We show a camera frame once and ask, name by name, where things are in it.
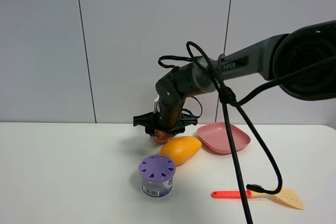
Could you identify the orange yellow mango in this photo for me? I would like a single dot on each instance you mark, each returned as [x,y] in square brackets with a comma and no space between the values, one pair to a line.
[181,149]

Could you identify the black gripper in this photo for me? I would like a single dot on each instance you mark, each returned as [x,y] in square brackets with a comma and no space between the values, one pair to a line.
[172,118]

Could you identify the purple lid air freshener can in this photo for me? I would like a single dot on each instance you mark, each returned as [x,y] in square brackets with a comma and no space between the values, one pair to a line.
[157,172]

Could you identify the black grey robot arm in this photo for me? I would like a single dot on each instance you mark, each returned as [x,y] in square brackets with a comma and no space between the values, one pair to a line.
[302,63]

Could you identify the muffin with red topping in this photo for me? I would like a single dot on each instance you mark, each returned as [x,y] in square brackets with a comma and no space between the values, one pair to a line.
[160,137]

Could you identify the pink square plate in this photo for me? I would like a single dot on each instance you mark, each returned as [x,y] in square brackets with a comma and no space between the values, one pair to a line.
[214,136]

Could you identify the red handle beige spatula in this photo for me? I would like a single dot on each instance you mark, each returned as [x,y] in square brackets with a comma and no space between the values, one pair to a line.
[286,197]

